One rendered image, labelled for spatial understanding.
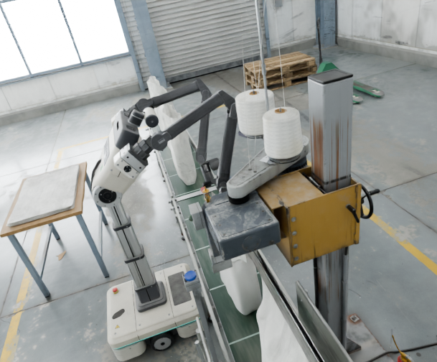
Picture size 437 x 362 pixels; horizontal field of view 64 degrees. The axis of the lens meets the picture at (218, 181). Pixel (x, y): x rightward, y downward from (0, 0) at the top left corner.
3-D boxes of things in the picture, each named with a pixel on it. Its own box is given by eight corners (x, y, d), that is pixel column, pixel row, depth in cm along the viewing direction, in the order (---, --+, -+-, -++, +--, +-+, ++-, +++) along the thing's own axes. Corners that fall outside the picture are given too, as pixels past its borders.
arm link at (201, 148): (204, 93, 216) (201, 89, 206) (212, 93, 216) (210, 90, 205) (197, 162, 219) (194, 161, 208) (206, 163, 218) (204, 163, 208)
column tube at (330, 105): (318, 354, 219) (306, 77, 130) (335, 347, 221) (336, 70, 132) (328, 370, 209) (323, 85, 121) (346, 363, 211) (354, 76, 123)
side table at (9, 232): (54, 237, 381) (22, 178, 343) (110, 220, 391) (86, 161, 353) (41, 302, 301) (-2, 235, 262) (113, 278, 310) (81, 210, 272)
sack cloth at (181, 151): (174, 168, 388) (157, 105, 351) (193, 162, 390) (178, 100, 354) (181, 188, 348) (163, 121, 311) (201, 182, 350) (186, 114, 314)
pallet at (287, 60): (243, 70, 728) (242, 63, 721) (297, 58, 740) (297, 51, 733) (255, 79, 658) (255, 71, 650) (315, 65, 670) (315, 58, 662)
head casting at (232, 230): (209, 248, 163) (196, 195, 147) (258, 231, 166) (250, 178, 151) (229, 294, 137) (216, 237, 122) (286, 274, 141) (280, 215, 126)
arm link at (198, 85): (207, 77, 216) (204, 74, 206) (214, 99, 216) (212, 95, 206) (141, 103, 221) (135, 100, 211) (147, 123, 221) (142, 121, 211)
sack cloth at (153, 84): (156, 126, 508) (143, 77, 472) (170, 123, 512) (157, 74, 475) (163, 137, 469) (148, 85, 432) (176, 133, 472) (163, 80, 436)
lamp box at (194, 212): (192, 221, 153) (188, 204, 148) (201, 217, 154) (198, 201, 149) (196, 230, 147) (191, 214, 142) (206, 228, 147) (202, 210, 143)
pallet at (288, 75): (245, 77, 734) (244, 70, 727) (297, 64, 754) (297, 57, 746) (260, 86, 663) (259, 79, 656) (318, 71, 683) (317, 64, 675)
